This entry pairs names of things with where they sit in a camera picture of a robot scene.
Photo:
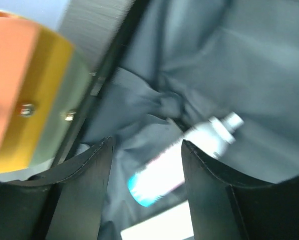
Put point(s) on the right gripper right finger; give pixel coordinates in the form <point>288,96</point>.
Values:
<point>227,204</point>

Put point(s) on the white blue pink bottle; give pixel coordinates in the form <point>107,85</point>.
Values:
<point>165,172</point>

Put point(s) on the orange swing lid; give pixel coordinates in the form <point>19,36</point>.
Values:
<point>43,79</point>

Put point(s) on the black white astronaut suitcase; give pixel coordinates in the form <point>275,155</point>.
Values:
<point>174,64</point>

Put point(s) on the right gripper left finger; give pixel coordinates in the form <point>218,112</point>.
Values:
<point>62,203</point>

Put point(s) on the white toothpaste box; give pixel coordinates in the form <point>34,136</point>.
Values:
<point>173,224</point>

